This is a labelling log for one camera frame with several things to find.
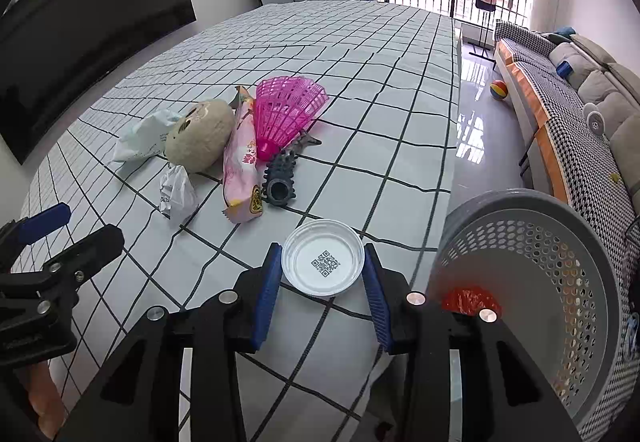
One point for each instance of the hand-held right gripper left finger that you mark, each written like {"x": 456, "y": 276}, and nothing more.
{"x": 265, "y": 294}

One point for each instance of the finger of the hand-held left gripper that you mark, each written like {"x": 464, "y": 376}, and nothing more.
{"x": 47, "y": 220}
{"x": 92, "y": 244}

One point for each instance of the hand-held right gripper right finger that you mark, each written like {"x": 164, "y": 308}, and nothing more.
{"x": 377, "y": 304}

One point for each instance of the white round plastic lid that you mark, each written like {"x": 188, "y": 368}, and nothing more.
{"x": 302, "y": 252}

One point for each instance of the small clear plastic bag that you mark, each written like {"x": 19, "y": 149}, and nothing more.
{"x": 177, "y": 194}

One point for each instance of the white wet wipe packet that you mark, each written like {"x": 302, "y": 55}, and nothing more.
{"x": 140, "y": 137}

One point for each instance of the black spiky roller toy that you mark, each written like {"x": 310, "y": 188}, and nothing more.
{"x": 280, "y": 172}

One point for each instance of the pink snack wrapper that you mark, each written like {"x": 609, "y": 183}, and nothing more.
{"x": 240, "y": 162}

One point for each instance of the beige cup face mask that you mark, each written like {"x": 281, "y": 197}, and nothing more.
{"x": 200, "y": 140}

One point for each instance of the grey perforated basket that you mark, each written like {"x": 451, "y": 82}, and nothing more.
{"x": 505, "y": 204}

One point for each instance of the pink plastic shuttlecock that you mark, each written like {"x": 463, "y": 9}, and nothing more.
{"x": 280, "y": 112}

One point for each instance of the person's left hand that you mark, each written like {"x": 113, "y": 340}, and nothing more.
{"x": 45, "y": 402}

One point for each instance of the red plastic bag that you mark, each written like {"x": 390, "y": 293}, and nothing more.
{"x": 467, "y": 299}

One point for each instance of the black television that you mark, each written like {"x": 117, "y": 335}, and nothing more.
{"x": 75, "y": 47}

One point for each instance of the colourful ball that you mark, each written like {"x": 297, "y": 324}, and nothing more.
{"x": 499, "y": 89}

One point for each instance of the sofa with houndstooth cover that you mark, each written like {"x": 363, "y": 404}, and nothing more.
{"x": 575, "y": 147}

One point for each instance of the blue clear plastic item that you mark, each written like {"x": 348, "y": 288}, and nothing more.
{"x": 633, "y": 332}

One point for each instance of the white checked tablecloth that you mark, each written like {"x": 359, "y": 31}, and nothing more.
{"x": 350, "y": 47}

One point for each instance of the white round gadget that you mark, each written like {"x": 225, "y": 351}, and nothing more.
{"x": 595, "y": 118}

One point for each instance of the blue cylinder pillow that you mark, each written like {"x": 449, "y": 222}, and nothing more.
{"x": 566, "y": 68}

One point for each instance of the grey sofa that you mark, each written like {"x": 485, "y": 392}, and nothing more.
{"x": 600, "y": 82}

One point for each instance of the teal cushion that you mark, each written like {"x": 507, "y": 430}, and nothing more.
{"x": 563, "y": 32}

